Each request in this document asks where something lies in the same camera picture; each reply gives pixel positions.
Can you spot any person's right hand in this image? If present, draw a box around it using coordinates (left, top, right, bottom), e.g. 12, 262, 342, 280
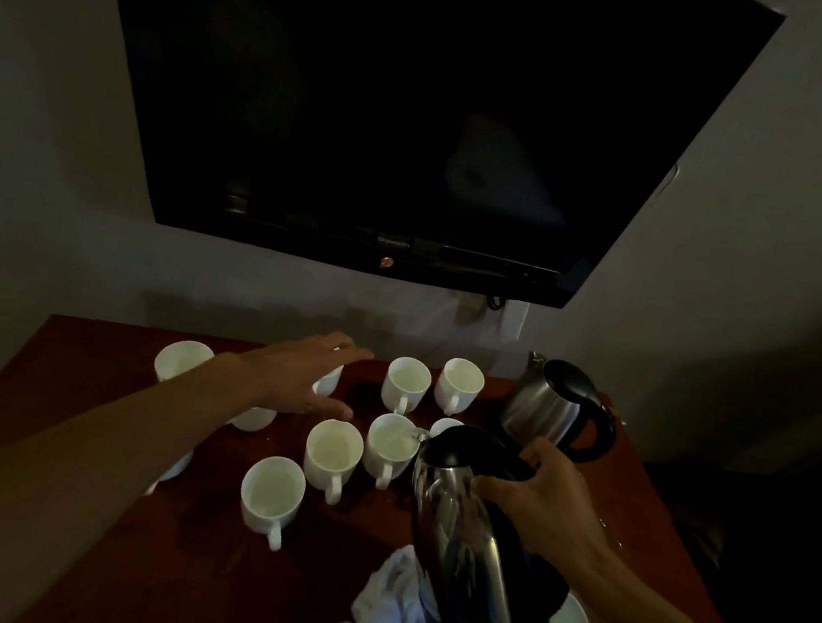
463, 430, 622, 580

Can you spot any white crumpled cloth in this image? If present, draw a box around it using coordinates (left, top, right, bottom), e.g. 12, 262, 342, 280
325, 535, 569, 623

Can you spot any group of white cups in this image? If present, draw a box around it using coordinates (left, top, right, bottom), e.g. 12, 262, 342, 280
133, 326, 433, 568

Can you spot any person's left hand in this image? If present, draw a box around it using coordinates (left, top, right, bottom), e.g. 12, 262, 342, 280
224, 319, 379, 425

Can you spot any black wall television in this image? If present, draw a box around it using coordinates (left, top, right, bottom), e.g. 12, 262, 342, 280
65, 0, 788, 331

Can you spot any person's left forearm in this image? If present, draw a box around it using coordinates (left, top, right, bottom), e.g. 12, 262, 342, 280
0, 327, 263, 623

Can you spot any dark red wooden table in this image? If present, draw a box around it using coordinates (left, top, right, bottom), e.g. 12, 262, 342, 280
0, 307, 772, 623

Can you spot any steel kettle with black lid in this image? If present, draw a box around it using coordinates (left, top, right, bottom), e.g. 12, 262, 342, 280
494, 347, 627, 469

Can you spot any black and steel kettle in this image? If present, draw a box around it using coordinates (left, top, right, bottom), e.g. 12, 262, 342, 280
393, 419, 588, 623

